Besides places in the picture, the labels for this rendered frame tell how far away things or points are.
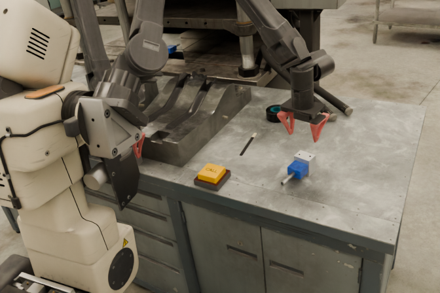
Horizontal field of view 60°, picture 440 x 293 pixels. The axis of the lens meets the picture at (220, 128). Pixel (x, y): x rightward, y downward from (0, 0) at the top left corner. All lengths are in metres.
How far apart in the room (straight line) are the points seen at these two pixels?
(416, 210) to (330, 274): 1.18
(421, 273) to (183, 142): 1.27
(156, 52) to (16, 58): 0.24
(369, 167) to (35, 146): 0.86
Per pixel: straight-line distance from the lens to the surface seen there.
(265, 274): 1.32
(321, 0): 1.72
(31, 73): 0.76
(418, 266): 2.02
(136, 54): 0.73
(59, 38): 0.80
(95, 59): 1.14
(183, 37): 2.04
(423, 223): 2.23
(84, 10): 1.18
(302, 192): 1.06
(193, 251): 1.45
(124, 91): 0.71
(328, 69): 1.01
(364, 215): 1.01
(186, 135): 1.19
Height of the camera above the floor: 1.48
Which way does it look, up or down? 29 degrees down
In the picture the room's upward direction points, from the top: 8 degrees counter-clockwise
